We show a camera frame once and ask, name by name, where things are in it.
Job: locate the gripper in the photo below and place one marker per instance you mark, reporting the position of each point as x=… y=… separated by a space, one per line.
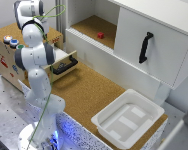
x=46 y=26

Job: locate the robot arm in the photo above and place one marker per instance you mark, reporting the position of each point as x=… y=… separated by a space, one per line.
x=36 y=83

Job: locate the wooden drawer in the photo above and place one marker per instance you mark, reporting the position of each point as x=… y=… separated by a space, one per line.
x=61 y=55

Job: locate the wooden drawer box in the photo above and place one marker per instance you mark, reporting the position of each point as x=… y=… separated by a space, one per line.
x=4 y=70

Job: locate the green button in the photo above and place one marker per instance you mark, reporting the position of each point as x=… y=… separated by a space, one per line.
x=20 y=46

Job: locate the blue button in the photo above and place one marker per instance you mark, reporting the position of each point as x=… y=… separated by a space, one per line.
x=14 y=42

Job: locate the red button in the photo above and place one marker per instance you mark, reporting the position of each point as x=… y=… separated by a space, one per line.
x=7 y=38

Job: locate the pink block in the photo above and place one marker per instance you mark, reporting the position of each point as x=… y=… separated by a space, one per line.
x=100 y=35

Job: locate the white cabinet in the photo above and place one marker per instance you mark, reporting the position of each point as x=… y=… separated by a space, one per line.
x=94 y=63

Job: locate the white sliding door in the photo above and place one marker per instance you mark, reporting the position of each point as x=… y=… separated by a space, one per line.
x=167 y=53

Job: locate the white plastic box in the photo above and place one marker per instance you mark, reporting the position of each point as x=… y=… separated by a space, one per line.
x=127 y=123

